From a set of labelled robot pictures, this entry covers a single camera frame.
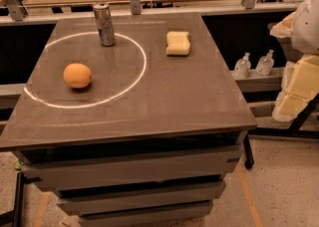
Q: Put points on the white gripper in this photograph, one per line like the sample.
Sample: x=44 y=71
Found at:
x=307 y=27

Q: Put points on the orange fruit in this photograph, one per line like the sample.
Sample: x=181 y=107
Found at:
x=77 y=76

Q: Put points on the right clear sanitizer bottle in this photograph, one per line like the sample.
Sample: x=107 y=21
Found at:
x=265 y=64

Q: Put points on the clear sanitizer bottle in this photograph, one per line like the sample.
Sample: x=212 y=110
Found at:
x=265 y=64
x=242 y=67

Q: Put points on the left clear sanitizer bottle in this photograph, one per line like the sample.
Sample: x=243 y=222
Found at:
x=242 y=67

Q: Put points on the yellow sponge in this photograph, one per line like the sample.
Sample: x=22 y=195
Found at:
x=178 y=43

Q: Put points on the grey drawer cabinet table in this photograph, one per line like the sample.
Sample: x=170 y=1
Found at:
x=150 y=138

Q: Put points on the silver drink can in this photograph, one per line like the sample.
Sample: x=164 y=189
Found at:
x=104 y=22

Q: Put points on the left metal bracket post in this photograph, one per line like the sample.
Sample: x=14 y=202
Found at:
x=16 y=10

